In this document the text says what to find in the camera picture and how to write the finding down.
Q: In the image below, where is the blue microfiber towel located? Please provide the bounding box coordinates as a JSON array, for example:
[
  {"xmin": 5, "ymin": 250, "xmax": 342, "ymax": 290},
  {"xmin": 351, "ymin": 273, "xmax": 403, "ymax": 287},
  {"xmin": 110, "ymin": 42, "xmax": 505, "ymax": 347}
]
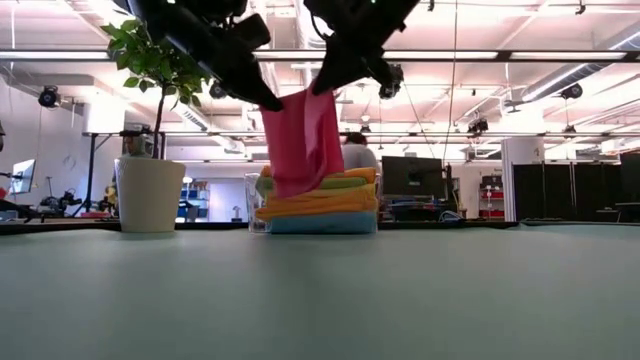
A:
[{"xmin": 269, "ymin": 210, "xmax": 379, "ymax": 235}]

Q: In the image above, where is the pink microfiber towel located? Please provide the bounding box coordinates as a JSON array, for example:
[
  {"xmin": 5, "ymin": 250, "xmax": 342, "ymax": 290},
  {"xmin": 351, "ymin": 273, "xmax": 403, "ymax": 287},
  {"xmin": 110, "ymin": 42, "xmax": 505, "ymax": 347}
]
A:
[{"xmin": 259, "ymin": 84, "xmax": 346, "ymax": 200}]

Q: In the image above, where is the white computer monitor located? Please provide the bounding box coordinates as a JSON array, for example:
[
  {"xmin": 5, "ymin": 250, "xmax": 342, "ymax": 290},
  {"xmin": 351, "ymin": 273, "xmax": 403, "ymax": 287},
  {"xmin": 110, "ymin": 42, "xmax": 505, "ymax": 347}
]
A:
[{"xmin": 9, "ymin": 158, "xmax": 37, "ymax": 196}]

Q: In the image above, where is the potted green leafy plant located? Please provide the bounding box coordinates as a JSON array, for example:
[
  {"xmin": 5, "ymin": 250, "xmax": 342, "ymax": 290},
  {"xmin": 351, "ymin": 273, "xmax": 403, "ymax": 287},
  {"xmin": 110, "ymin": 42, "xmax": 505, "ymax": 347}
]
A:
[{"xmin": 99, "ymin": 18, "xmax": 211, "ymax": 234}]

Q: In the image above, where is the clear plastic bin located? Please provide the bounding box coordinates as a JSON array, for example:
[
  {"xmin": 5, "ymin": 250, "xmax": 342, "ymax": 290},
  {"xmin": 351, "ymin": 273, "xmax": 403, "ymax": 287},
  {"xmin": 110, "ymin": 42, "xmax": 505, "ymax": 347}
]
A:
[{"xmin": 243, "ymin": 172, "xmax": 382, "ymax": 235}]

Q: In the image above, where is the shelf with red bins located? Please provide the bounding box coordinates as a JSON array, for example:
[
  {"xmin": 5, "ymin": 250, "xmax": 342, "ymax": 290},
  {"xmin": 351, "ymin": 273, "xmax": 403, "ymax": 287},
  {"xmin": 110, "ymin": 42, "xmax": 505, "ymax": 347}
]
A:
[{"xmin": 478, "ymin": 174, "xmax": 505, "ymax": 217}]

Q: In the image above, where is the teal table mat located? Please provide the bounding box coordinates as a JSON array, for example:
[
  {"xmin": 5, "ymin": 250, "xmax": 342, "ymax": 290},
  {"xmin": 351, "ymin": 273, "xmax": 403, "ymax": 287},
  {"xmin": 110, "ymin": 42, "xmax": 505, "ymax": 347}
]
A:
[{"xmin": 0, "ymin": 223, "xmax": 640, "ymax": 360}]

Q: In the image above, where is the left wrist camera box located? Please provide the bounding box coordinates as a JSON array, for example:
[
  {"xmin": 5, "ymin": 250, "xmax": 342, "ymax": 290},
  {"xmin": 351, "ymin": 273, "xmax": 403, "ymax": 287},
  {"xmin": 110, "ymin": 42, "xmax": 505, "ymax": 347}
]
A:
[{"xmin": 229, "ymin": 13, "xmax": 272, "ymax": 51}]

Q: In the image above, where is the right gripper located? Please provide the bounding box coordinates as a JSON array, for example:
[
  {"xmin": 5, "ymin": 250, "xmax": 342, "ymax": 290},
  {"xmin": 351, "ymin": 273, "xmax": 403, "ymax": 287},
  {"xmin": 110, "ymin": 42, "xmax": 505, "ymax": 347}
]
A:
[{"xmin": 312, "ymin": 0, "xmax": 421, "ymax": 96}]

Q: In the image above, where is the black partition wall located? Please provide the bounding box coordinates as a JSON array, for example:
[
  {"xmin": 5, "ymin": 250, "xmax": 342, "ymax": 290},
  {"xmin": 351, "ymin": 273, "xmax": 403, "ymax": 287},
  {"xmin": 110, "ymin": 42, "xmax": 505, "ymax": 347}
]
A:
[{"xmin": 513, "ymin": 152, "xmax": 640, "ymax": 224}]

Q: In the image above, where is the white ribbed ceiling duct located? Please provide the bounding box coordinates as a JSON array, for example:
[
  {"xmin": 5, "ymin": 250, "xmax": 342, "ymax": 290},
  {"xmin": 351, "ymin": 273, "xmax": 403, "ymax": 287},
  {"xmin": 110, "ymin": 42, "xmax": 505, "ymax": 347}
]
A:
[{"xmin": 294, "ymin": 0, "xmax": 326, "ymax": 46}]

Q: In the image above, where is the black aluminium table frame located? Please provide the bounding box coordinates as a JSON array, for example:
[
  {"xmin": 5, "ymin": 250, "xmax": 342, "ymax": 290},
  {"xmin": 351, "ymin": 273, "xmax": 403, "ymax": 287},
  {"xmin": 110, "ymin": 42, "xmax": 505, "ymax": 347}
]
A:
[{"xmin": 0, "ymin": 219, "xmax": 521, "ymax": 232}]

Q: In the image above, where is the white square column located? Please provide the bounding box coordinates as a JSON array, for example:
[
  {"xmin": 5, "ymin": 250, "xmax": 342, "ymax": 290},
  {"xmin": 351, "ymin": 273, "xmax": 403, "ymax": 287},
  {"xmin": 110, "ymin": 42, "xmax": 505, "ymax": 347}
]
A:
[{"xmin": 501, "ymin": 137, "xmax": 546, "ymax": 221}]

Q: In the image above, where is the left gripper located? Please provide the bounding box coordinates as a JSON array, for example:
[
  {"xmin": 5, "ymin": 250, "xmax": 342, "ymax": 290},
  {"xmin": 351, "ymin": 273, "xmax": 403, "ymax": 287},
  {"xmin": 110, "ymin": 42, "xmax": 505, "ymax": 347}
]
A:
[{"xmin": 128, "ymin": 0, "xmax": 285, "ymax": 112}]

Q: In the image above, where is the shelf with blue bins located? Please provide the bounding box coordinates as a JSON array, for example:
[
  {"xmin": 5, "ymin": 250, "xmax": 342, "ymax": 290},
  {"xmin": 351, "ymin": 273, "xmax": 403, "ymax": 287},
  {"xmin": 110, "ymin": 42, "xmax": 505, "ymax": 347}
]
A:
[{"xmin": 177, "ymin": 182, "xmax": 211, "ymax": 221}]

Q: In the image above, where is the grey round ceiling duct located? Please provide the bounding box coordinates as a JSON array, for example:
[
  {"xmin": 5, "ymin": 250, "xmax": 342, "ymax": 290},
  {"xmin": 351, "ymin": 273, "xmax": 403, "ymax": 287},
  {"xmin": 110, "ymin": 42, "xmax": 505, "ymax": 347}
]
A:
[{"xmin": 519, "ymin": 27, "xmax": 640, "ymax": 104}]

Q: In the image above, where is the person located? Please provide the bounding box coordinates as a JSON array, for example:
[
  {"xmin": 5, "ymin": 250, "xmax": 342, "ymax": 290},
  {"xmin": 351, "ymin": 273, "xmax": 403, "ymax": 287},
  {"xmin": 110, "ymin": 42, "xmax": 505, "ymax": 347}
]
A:
[{"xmin": 341, "ymin": 131, "xmax": 380, "ymax": 174}]

